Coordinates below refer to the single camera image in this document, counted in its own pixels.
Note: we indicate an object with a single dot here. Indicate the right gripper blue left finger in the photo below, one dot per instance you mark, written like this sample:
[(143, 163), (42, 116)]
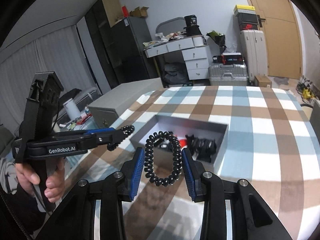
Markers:
[(74, 216)]

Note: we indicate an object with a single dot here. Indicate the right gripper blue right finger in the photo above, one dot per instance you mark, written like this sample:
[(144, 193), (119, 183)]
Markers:
[(252, 218)]

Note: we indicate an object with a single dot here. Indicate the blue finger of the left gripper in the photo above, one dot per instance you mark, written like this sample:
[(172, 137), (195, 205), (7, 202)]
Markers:
[(100, 130)]

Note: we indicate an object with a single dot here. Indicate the black hair claw clip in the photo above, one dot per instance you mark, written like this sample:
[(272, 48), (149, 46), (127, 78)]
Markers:
[(201, 149)]

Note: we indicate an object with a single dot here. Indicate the person's left hand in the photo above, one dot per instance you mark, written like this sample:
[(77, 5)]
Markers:
[(55, 183)]

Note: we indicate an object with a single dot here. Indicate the white cylindrical humidifier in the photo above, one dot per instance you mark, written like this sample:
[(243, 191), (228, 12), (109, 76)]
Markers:
[(71, 109)]

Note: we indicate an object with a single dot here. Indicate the grey storage cabinet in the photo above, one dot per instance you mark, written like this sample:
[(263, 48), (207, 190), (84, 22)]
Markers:
[(110, 106)]

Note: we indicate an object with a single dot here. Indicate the silver rectangular storage box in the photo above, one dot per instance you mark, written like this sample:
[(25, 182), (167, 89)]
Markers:
[(180, 127)]

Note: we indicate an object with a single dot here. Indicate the checkered tablecloth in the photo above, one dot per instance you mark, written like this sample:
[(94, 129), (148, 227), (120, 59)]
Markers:
[(261, 135)]

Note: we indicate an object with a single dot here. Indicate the dark tall refrigerator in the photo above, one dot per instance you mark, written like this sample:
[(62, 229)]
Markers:
[(129, 35)]

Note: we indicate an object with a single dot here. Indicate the white drawer desk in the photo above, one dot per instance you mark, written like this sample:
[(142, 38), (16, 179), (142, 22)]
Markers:
[(194, 50)]

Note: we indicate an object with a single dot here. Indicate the silver hard suitcase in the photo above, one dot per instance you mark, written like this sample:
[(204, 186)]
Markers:
[(228, 74)]

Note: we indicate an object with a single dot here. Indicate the black hat box stack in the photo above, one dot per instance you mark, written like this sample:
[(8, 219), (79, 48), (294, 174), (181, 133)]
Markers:
[(192, 28)]

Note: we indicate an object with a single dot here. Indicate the wooden door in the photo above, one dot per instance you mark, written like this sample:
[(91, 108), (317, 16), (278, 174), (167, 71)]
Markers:
[(277, 20)]

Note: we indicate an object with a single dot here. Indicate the stacked shoe boxes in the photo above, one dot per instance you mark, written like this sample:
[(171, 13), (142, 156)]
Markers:
[(246, 16)]

